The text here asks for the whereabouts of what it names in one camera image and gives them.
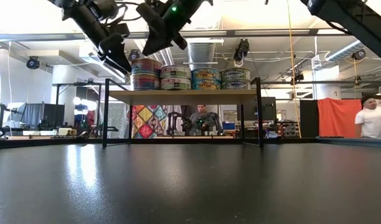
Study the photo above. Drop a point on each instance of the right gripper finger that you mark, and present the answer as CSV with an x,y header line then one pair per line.
x,y
159,37
181,40

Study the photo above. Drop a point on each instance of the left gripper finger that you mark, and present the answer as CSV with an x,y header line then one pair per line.
x,y
114,51

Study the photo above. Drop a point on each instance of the teal yellow label tuna can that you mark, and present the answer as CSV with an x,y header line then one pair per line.
x,y
206,84
206,73

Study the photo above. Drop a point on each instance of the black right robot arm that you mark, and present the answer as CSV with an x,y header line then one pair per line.
x,y
349,21

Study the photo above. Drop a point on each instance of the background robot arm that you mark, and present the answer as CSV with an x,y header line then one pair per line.
x,y
175,123
212,121

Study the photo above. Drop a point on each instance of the black ceiling spotlight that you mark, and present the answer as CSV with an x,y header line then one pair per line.
x,y
32,62
359,54
134,56

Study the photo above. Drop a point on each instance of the white ceiling light bar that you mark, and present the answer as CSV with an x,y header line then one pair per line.
x,y
206,40

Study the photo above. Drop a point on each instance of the person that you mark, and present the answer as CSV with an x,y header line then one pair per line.
x,y
202,112
372,121

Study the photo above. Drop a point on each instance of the colourful patchwork quilt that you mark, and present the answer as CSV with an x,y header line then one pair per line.
x,y
146,119

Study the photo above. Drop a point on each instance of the black screen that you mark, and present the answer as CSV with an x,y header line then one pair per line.
x,y
53,115

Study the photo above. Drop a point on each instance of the blue monitor screen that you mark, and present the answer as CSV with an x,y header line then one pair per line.
x,y
229,126

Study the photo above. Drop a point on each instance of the grey blue partition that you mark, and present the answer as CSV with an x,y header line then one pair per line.
x,y
31,113

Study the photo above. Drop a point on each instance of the black hanging ceiling device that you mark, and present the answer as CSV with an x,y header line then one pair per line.
x,y
298,77

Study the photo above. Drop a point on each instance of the white blue rounded object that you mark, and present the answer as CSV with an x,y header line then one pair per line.
x,y
273,135

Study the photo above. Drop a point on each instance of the black panel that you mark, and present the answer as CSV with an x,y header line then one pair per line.
x,y
308,113

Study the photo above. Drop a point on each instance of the white column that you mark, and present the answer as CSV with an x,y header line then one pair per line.
x,y
326,90

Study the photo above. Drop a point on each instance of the white ceiling light strip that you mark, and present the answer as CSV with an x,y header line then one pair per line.
x,y
340,53

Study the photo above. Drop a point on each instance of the orange fabric panel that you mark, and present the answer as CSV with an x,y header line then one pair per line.
x,y
336,116

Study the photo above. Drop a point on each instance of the silver air duct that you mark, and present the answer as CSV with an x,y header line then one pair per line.
x,y
200,51

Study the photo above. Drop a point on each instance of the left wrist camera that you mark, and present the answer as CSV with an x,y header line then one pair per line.
x,y
111,12

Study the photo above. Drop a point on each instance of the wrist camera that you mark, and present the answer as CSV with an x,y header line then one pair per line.
x,y
111,12
148,11

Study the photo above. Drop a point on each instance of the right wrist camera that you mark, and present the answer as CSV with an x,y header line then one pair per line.
x,y
148,11

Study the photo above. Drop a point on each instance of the background black frame rig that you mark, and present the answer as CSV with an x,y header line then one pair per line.
x,y
75,84

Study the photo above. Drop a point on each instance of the wooden shelf black frame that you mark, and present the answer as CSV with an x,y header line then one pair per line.
x,y
184,97

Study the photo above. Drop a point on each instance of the grey overhead frame bar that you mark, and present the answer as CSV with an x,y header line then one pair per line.
x,y
256,32

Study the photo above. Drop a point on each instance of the black aluminium table frame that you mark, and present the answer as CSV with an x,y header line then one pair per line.
x,y
178,141

